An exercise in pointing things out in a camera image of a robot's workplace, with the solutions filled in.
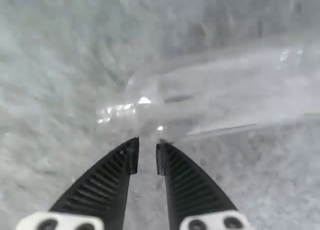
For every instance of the clear plastic bottle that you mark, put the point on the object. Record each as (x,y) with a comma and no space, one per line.
(190,105)

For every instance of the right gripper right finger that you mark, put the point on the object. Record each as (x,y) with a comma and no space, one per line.
(190,182)

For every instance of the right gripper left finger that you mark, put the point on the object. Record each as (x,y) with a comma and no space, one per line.
(105,182)

